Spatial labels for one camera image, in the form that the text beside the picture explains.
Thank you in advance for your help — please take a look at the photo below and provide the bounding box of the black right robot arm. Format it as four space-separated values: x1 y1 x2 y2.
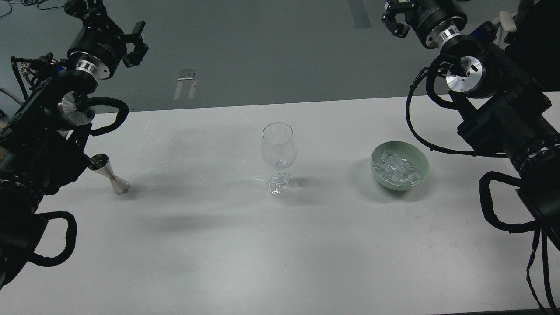
381 0 559 315

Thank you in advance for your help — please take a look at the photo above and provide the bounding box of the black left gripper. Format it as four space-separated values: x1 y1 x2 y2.
64 0 149 80

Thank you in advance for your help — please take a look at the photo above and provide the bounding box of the steel double jigger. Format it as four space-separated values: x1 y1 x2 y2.
88 153 130 195

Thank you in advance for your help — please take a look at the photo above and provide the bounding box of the person in dark clothes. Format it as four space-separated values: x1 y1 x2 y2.
505 0 560 92

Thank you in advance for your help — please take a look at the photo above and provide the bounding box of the clear wine glass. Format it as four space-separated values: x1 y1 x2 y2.
261 122 298 197

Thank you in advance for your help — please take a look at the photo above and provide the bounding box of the pile of ice cubes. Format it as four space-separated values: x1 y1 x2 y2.
372 150 423 186

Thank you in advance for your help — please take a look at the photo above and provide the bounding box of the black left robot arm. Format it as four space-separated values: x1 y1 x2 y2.
0 0 149 286

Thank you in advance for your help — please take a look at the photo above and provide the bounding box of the green bowl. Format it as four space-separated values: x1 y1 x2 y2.
370 141 430 192

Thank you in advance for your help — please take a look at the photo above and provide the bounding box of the white chair frame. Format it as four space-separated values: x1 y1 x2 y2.
492 10 517 33

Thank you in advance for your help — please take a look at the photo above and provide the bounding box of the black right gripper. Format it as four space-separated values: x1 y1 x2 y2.
381 0 468 49

